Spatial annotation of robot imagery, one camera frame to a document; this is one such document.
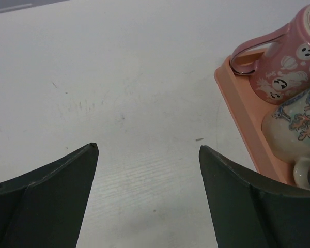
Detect cream dragon pattern mug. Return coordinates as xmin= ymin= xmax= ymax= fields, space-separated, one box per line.
xmin=261 ymin=87 xmax=310 ymax=190

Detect pink ghost pattern mug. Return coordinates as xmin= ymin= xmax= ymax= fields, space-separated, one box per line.
xmin=230 ymin=4 xmax=310 ymax=105

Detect salmon pink plastic tray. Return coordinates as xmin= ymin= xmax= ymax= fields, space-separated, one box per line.
xmin=214 ymin=56 xmax=296 ymax=186

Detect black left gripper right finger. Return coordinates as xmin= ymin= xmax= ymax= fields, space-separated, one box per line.
xmin=199 ymin=146 xmax=310 ymax=247

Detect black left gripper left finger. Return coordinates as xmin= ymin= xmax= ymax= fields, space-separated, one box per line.
xmin=0 ymin=143 xmax=99 ymax=247

